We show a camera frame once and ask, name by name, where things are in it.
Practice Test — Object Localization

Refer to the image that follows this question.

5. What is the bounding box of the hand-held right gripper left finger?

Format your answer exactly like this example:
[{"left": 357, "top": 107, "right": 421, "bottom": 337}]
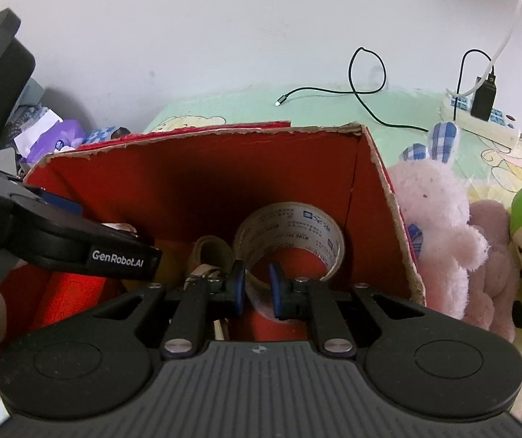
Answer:
[{"left": 92, "top": 260, "right": 247, "bottom": 360}]

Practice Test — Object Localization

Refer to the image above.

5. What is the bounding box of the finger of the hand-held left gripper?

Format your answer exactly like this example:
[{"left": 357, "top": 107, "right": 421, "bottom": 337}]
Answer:
[{"left": 0, "top": 167, "right": 85, "bottom": 216}]

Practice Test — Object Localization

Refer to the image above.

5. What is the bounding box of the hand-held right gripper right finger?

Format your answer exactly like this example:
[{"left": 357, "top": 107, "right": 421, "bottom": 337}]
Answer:
[{"left": 268, "top": 262, "right": 427, "bottom": 359}]

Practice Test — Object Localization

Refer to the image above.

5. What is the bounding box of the clear printed tape roll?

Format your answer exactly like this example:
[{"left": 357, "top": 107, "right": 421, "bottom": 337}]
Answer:
[{"left": 233, "top": 201, "right": 346, "bottom": 324}]

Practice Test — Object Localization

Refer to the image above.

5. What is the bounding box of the red cardboard box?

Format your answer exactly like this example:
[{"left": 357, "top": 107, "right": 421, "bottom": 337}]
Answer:
[{"left": 0, "top": 121, "right": 427, "bottom": 344}]

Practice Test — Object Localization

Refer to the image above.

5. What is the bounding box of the purple tissue pack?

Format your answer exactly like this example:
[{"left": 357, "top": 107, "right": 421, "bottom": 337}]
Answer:
[{"left": 19, "top": 119, "right": 87, "bottom": 166}]

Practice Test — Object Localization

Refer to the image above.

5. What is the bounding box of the blue checked cloth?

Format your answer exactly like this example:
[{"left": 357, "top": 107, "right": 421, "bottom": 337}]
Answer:
[{"left": 82, "top": 125, "right": 130, "bottom": 145}]

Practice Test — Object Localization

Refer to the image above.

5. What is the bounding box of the pink plush rabbit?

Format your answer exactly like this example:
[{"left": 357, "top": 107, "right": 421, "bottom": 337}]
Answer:
[{"left": 388, "top": 121, "right": 491, "bottom": 321}]

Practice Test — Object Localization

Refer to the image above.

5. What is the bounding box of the green cartoon bed sheet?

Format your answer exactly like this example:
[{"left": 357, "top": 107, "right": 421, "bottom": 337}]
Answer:
[{"left": 141, "top": 83, "right": 522, "bottom": 423}]

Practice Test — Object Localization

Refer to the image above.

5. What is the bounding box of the mauve plush toy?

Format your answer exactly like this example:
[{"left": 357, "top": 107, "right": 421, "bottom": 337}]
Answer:
[{"left": 463, "top": 198, "right": 522, "bottom": 344}]

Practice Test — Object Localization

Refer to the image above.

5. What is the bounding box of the white power strip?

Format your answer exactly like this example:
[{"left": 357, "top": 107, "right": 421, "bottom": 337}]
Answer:
[{"left": 440, "top": 92, "right": 522, "bottom": 150}]

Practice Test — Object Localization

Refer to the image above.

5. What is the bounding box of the black charger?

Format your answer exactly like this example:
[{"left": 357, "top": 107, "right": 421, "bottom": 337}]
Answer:
[{"left": 470, "top": 73, "right": 500, "bottom": 122}]

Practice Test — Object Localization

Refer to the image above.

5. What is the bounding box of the beige strap roll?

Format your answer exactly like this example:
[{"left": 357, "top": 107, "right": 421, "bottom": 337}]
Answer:
[{"left": 190, "top": 235, "right": 235, "bottom": 284}]

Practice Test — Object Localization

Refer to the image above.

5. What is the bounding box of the black charging cable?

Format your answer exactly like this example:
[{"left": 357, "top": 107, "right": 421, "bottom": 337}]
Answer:
[{"left": 276, "top": 47, "right": 494, "bottom": 134}]

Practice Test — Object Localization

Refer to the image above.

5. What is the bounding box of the white cable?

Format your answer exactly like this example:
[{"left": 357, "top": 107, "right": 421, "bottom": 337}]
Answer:
[{"left": 446, "top": 0, "right": 522, "bottom": 97}]

